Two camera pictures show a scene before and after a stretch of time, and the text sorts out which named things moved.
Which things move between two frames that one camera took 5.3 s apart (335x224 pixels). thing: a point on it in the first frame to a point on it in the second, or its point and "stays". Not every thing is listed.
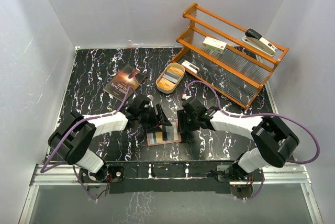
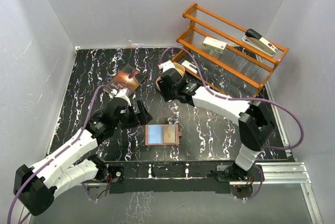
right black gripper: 183,126 to 167,96
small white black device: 190,66 stays
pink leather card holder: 156,138 stays
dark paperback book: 118,85 stays
